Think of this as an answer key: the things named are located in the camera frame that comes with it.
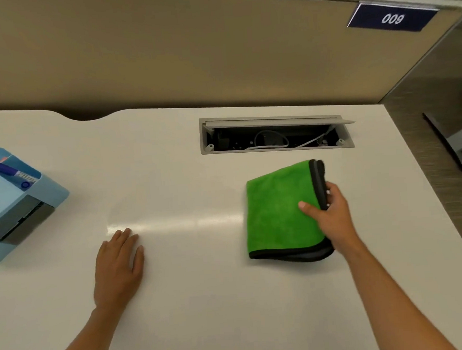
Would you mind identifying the white looped cable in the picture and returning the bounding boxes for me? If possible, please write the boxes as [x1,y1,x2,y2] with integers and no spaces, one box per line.
[246,129,291,151]

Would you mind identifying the grey desk cable hatch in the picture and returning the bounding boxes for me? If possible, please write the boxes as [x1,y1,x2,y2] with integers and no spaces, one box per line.
[199,109,357,157]

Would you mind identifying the green microfiber cloth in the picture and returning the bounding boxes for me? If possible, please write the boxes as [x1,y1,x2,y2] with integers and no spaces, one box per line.
[243,158,335,266]

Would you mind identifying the light blue desk organizer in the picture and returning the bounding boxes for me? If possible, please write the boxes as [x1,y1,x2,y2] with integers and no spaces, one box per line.
[0,143,74,264]

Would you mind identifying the person's left forearm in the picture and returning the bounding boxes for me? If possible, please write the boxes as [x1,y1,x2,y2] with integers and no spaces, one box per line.
[42,302,126,350]

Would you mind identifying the person's left hand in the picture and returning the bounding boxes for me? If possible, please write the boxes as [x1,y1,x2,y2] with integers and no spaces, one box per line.
[89,227,148,311]

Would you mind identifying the grey black furniture base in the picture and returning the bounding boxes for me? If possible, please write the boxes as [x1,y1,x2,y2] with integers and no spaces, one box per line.
[422,109,462,194]

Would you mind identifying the person's right forearm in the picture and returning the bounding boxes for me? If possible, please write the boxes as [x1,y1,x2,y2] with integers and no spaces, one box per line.
[336,234,456,350]

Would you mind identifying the dark blue number sign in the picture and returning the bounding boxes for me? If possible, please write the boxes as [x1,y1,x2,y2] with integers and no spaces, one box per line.
[345,0,441,37]

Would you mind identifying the white straight cable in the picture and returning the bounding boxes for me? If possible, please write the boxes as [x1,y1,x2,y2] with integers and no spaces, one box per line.
[296,126,336,149]

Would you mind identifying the person's right hand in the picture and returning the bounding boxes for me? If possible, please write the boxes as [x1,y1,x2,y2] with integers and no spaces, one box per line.
[297,180,364,257]

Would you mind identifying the beige partition panel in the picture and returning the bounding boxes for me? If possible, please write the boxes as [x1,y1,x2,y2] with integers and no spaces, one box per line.
[0,0,462,128]

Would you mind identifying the blue marker pen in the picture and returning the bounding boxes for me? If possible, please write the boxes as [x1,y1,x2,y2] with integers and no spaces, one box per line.
[0,157,42,193]

